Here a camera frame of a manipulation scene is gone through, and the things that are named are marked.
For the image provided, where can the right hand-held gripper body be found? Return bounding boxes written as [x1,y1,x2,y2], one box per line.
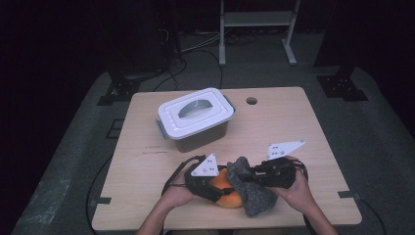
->
[254,140,307,190]

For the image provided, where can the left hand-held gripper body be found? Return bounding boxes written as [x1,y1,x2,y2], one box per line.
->
[184,153,225,203]

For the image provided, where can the orange plush toy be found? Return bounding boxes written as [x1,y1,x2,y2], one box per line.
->
[208,167,245,210]

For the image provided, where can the grey fluffy cloth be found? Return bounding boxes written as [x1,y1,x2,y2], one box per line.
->
[225,156,279,218]

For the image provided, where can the translucent grey storage box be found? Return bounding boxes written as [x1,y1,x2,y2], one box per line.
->
[156,94,237,154]

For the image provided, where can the white plastic container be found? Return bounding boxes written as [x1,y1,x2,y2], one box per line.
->
[158,87,236,141]

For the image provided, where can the person's right hand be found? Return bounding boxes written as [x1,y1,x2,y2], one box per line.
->
[270,156,316,213]

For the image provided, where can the person's left hand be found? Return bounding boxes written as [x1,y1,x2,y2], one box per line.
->
[161,165,201,210]

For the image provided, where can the black stand base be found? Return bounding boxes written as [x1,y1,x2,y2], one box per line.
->
[314,62,370,102]
[97,65,170,106]

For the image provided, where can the white metal stand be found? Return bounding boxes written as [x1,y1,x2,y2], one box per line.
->
[218,0,301,67]

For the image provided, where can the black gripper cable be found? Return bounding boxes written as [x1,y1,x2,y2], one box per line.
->
[288,158,310,184]
[161,155,207,197]

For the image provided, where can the dark table edge strap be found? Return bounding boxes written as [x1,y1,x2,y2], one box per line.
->
[338,190,361,201]
[88,196,113,208]

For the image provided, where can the black floor cable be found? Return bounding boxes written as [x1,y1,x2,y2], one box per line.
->
[153,58,189,92]
[179,48,224,90]

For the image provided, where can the thin black cable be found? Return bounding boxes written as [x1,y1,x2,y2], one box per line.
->
[85,156,114,235]
[358,197,388,235]

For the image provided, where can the white floor cables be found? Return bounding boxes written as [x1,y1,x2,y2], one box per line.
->
[180,30,226,55]

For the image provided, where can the dark cable bundle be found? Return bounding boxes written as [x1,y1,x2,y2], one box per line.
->
[224,32,258,47]

